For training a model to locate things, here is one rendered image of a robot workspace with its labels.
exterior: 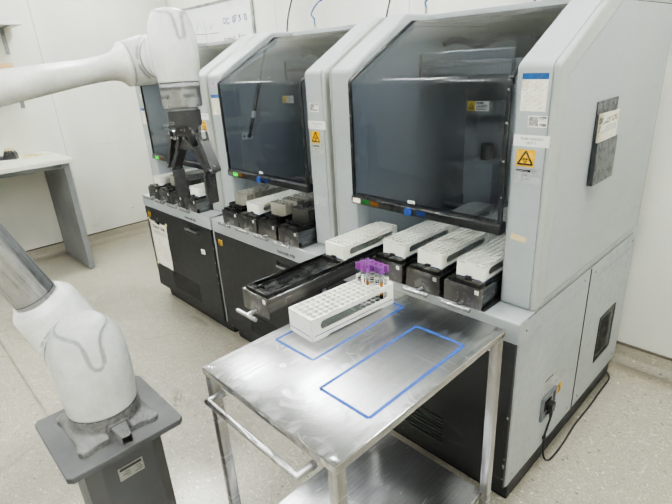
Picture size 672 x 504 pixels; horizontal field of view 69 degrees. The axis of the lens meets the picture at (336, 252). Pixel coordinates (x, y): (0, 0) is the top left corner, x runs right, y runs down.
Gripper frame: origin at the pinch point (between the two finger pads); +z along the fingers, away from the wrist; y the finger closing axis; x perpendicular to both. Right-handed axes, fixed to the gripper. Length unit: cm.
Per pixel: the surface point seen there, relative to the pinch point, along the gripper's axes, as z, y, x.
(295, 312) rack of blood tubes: 30.4, 20.0, 10.7
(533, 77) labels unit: -22, 53, 70
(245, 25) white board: -71, -221, 195
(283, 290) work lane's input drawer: 36.4, -4.3, 27.4
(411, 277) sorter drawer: 40, 18, 65
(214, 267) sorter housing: 68, -119, 74
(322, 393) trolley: 38, 42, -2
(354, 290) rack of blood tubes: 30.4, 23.4, 29.7
